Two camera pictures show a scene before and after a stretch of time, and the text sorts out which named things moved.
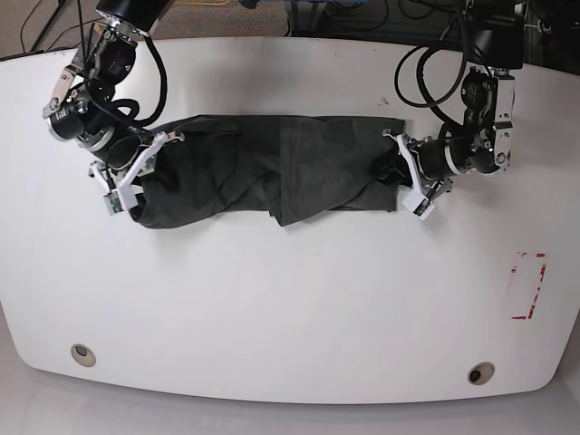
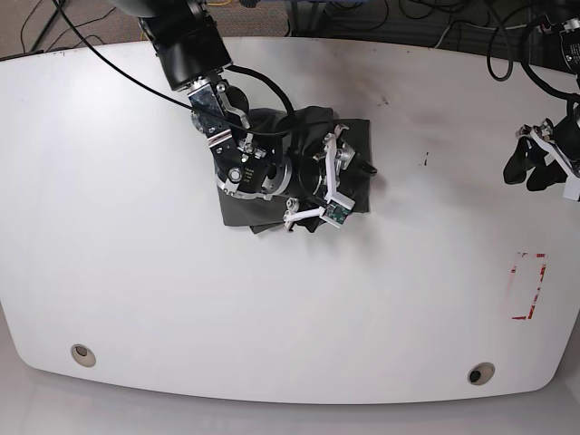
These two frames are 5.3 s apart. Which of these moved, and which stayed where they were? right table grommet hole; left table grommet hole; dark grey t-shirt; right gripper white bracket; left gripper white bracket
Moved: left gripper white bracket; right gripper white bracket; dark grey t-shirt
Stayed: right table grommet hole; left table grommet hole
